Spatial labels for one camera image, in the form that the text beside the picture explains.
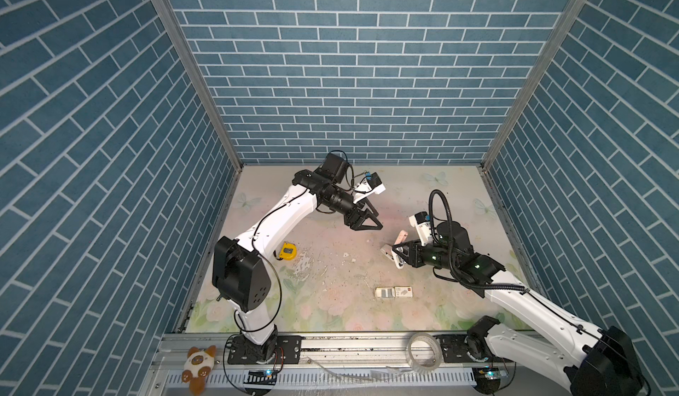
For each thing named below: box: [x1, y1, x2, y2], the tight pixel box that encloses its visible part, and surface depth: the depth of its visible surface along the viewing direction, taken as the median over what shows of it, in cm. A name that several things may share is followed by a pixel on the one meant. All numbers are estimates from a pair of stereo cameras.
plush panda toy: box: [182, 344, 217, 396], surface depth 70 cm
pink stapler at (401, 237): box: [394, 229, 409, 245], surface depth 77 cm
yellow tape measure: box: [279, 242, 298, 261], surface depth 93 cm
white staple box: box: [374, 286, 413, 298], surface depth 86 cm
